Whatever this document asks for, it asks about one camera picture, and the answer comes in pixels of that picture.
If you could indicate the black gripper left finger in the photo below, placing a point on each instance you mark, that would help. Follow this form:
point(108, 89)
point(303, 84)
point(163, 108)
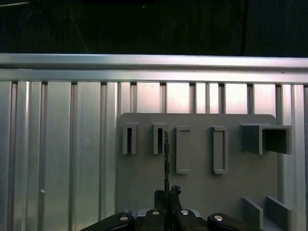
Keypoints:
point(158, 216)

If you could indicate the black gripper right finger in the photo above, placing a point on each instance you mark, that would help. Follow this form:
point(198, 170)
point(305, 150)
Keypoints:
point(175, 211)

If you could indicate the grey plastic parts rack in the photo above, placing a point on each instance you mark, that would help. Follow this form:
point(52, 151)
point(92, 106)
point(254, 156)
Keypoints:
point(204, 187)

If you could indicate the RAM stick with black chips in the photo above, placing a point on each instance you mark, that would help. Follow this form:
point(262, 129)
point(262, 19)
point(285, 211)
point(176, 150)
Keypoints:
point(166, 163)

